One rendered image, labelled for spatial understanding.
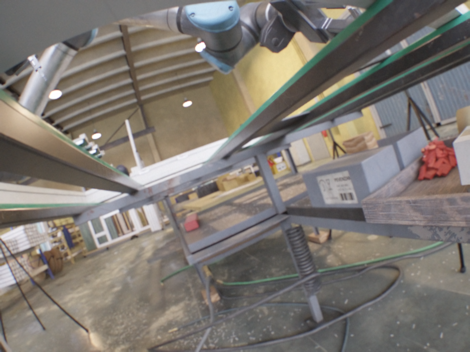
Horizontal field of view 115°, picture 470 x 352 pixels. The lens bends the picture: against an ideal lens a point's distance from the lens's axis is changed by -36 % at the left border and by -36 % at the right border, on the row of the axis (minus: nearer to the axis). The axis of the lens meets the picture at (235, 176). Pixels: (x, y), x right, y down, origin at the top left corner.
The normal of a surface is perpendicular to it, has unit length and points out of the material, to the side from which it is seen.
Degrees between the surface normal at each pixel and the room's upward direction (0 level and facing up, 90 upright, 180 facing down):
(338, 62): 90
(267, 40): 127
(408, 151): 90
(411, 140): 90
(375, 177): 90
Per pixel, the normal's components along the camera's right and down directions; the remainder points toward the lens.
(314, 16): 0.40, 0.50
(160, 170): 0.27, -0.10
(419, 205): -0.88, 0.36
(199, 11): -0.04, 0.10
